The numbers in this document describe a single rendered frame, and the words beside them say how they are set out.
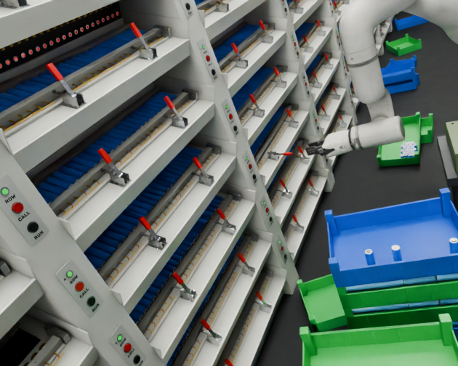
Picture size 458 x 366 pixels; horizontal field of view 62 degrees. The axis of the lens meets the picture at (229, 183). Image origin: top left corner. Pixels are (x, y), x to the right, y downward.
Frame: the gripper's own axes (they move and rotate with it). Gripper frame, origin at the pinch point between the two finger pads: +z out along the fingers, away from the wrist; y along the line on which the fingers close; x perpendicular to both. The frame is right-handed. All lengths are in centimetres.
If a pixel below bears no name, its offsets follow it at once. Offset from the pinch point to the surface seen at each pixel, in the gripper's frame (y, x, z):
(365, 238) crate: -45, -7, -25
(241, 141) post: -21.3, 19.2, 12.2
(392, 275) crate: -58, -6, -33
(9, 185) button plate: -91, 52, 8
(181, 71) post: -27, 48, 16
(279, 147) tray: 7.9, -0.3, 17.4
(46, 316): -98, 26, 20
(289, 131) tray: 22.1, -0.3, 17.4
